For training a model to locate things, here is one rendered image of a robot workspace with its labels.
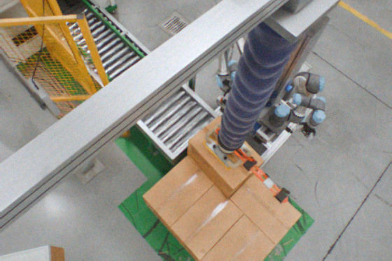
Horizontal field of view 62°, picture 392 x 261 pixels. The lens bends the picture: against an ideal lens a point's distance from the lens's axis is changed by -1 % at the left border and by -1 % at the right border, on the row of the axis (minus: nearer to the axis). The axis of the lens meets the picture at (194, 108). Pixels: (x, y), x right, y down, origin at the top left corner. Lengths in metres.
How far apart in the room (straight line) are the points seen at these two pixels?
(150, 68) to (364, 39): 4.83
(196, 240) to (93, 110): 2.54
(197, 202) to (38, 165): 2.58
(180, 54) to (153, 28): 4.02
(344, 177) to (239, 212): 1.56
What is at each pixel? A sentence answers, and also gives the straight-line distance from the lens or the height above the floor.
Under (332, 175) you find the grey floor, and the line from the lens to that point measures 4.34.
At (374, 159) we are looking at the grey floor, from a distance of 4.66.
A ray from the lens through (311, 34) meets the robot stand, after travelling 2.47.
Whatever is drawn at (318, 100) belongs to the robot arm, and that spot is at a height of 1.85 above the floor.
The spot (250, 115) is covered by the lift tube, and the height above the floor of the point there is 1.97.
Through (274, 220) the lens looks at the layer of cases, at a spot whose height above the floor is 0.54.
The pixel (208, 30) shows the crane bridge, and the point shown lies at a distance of 1.00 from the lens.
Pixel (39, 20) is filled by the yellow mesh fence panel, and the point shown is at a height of 2.10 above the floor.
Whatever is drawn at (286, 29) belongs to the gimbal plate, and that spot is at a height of 2.87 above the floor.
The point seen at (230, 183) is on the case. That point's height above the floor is 0.94.
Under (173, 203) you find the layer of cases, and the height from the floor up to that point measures 0.54.
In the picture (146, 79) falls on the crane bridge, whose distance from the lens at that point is 0.90.
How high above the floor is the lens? 3.82
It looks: 64 degrees down
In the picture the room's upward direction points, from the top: 6 degrees clockwise
